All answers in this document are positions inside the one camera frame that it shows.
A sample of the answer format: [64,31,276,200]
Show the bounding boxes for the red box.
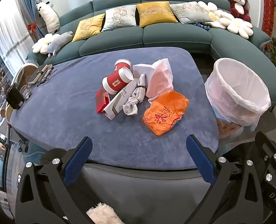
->
[96,87,110,115]

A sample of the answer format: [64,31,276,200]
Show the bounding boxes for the white socks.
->
[123,73,148,116]

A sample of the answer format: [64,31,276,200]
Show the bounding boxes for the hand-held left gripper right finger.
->
[186,134,266,224]

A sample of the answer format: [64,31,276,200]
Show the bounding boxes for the teal sofa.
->
[27,0,276,106]

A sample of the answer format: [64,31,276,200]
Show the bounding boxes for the red wall decoration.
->
[261,0,276,36]

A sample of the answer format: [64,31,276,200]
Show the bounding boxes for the red teddy bear plush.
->
[226,0,251,23]

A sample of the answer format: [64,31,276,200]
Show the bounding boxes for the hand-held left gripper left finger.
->
[15,136,99,224]

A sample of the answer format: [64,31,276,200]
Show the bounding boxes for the blue patterned cloth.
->
[193,22,210,31]

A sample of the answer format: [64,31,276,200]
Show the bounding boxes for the trash bin with white liner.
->
[204,57,272,141]

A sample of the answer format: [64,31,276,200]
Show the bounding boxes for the orange plastic bag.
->
[143,90,190,137]

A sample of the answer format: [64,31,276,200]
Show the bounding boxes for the white plastic bag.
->
[145,58,174,103]

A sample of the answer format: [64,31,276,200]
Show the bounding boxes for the white chair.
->
[12,63,39,87]

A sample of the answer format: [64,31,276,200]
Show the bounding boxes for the grey plush toy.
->
[47,31,73,58]

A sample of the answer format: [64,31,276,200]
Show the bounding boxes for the white paper sheet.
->
[133,63,157,80]

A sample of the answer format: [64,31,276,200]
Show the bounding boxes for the red cylindrical canister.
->
[102,66,134,95]

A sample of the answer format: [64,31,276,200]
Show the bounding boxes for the grey embroidered pillow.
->
[169,1,214,24]

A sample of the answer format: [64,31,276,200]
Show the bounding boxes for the black box device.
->
[6,85,25,110]

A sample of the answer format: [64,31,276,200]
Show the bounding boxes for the white fluffy cloth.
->
[86,203,125,224]

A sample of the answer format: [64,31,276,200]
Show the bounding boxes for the pile of dark desk items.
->
[27,64,57,87]

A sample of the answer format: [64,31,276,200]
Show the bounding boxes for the pale blue embroidered pillow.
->
[101,5,137,32]

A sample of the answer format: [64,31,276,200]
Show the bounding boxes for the white long box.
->
[104,78,138,120]

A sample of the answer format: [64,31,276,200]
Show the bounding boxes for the yellow embroidered pillow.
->
[136,1,178,28]
[72,13,106,42]

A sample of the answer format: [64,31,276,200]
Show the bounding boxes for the white sheer curtain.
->
[0,0,36,75]

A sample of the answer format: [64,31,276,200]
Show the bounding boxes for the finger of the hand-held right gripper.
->
[254,131,276,168]

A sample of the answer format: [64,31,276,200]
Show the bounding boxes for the red paper cup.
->
[114,59,131,71]

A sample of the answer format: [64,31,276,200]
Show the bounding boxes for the blue curtain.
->
[17,0,47,40]

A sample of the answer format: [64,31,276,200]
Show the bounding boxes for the white long plush toy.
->
[35,1,60,33]

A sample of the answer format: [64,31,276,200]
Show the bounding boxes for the white flower cushion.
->
[197,1,219,22]
[226,17,253,40]
[205,9,235,29]
[32,33,60,55]

